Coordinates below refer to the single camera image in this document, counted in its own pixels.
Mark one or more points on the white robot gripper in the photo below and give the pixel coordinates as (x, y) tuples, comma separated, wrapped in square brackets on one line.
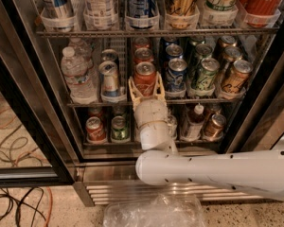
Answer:
[(150, 112)]

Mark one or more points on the red coke can front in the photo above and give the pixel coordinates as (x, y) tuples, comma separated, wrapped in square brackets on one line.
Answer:
[(144, 78)]

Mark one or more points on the red coke can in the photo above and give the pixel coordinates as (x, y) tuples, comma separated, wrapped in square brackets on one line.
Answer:
[(143, 54), (140, 42), (144, 78)]

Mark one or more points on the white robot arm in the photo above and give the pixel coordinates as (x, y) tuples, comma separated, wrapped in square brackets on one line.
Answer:
[(258, 173)]

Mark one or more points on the front blue pepsi can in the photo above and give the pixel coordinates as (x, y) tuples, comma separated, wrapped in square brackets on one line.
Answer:
[(175, 75)]

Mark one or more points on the blue pepsi can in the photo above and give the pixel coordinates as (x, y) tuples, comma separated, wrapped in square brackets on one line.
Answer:
[(166, 41), (175, 75), (173, 51)]

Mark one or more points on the bottom silver soda can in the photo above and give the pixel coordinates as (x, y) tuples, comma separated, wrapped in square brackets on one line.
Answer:
[(172, 125)]

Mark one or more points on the front red bull can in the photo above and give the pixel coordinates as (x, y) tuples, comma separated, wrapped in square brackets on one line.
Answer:
[(109, 78)]

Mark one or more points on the red bull can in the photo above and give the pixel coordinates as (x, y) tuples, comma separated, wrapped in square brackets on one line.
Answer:
[(109, 55), (109, 78)]

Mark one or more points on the bottom green soda can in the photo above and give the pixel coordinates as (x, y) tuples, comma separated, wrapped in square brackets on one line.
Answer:
[(119, 128)]

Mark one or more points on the green soda can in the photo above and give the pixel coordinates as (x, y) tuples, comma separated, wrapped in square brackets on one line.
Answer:
[(200, 51), (193, 41), (119, 128), (205, 74)]

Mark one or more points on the rear red bull can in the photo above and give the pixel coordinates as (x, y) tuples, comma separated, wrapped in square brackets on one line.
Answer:
[(109, 55)]

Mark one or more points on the bottom red soda can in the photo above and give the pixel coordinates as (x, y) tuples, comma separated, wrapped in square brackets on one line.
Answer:
[(95, 130)]

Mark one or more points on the front green soda can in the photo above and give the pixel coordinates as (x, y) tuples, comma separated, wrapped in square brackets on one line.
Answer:
[(205, 74)]

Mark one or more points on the bottom brown soda can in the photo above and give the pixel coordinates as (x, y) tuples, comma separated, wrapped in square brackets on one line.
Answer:
[(214, 126)]

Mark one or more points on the brown soda can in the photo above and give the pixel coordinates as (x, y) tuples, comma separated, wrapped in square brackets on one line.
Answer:
[(214, 126), (229, 55), (236, 75), (224, 41)]

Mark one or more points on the front brown soda can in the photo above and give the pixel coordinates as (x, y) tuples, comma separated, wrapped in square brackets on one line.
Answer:
[(236, 75)]

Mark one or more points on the right glass fridge door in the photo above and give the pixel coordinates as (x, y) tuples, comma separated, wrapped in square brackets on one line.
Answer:
[(259, 122)]

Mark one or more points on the glass fridge door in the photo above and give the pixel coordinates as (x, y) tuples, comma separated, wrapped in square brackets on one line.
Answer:
[(32, 84), (259, 122)]

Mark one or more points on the left glass fridge door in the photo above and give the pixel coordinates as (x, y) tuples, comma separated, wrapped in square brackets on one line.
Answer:
[(32, 84)]

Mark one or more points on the top red coke bottle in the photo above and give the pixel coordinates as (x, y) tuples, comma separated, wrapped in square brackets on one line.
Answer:
[(259, 13)]

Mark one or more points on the bottom clear water bottle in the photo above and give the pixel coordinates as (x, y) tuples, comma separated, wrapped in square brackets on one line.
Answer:
[(136, 133)]

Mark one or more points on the clear water bottle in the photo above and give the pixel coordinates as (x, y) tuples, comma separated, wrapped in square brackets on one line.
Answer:
[(77, 77), (82, 48), (136, 133)]

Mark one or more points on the bottom tea bottle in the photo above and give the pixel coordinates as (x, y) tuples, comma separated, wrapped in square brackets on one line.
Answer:
[(192, 124)]

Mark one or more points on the front clear water bottle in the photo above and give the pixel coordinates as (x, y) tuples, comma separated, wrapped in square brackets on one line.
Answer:
[(77, 77)]

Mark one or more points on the rear clear water bottle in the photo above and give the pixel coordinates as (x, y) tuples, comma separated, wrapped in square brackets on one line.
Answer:
[(82, 48)]

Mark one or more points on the top golden bottle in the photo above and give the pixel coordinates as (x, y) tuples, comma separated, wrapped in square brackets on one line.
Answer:
[(180, 12)]

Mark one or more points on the top white label bottle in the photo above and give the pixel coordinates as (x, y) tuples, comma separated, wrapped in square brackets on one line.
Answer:
[(102, 12)]

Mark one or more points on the clear plastic bin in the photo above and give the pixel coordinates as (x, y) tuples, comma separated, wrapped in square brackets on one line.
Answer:
[(159, 211)]

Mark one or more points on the top blue white bottle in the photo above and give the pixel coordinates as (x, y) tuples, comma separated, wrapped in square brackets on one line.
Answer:
[(58, 15)]

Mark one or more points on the middle wire fridge shelf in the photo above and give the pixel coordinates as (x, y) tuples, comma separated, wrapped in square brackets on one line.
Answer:
[(169, 102)]

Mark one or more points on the wire fridge shelf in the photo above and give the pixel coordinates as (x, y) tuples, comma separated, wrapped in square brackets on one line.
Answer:
[(169, 102), (155, 33)]

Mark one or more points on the upper wire fridge shelf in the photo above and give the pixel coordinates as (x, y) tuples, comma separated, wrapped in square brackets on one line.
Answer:
[(155, 33)]

